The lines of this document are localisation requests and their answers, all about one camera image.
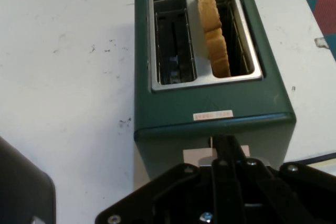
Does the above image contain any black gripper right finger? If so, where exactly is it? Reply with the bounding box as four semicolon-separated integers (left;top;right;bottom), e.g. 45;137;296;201
227;135;336;224

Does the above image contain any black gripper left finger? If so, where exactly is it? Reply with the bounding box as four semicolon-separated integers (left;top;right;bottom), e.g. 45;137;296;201
94;135;245;224

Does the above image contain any dark green two-slot toaster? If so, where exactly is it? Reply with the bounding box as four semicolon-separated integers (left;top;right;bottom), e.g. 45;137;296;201
133;0;297;192

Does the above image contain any dark grey rounded object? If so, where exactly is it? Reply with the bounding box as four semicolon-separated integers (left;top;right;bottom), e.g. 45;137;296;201
0;135;57;224

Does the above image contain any slice of toast bread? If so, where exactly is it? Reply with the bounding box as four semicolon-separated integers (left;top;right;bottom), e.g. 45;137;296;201
191;0;232;77

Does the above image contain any pink foam block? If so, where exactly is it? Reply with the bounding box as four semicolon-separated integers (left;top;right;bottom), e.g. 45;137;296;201
314;0;336;34

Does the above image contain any black power cord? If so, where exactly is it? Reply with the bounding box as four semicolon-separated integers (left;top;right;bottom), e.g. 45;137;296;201
285;151;336;166

